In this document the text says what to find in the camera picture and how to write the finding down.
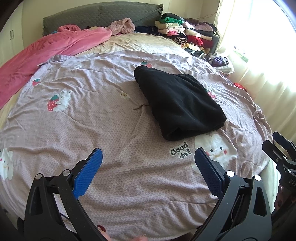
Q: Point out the cream wardrobe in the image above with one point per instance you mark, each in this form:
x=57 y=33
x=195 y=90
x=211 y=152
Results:
x=11 y=35

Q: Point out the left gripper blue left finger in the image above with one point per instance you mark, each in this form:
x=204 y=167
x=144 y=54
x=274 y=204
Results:
x=86 y=172

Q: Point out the red plastic bag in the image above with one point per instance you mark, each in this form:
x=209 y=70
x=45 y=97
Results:
x=239 y=86

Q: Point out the white bag of clothes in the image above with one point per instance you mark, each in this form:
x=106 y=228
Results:
x=220 y=63

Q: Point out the lilac strawberry print duvet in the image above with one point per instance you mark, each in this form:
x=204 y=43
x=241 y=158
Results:
x=146 y=184

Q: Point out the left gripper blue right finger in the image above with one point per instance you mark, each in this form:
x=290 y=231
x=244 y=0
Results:
x=212 y=172

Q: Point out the grey padded headboard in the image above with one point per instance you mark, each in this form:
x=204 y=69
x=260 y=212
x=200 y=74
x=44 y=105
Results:
x=103 y=14

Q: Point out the pile of folded clothes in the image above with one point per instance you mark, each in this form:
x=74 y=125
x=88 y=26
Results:
x=190 y=34

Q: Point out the dark navy garment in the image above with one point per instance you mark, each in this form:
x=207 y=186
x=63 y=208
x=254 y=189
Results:
x=153 y=30

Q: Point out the right hand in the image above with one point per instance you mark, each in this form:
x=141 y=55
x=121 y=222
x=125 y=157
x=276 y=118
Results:
x=283 y=195

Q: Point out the dusty pink fluffy garment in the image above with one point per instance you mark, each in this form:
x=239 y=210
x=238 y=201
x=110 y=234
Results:
x=123 y=26

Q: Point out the pink fleece blanket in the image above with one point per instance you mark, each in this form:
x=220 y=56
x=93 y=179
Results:
x=69 y=40

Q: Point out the black orange IKISS sweater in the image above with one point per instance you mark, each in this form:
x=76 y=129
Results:
x=179 y=103

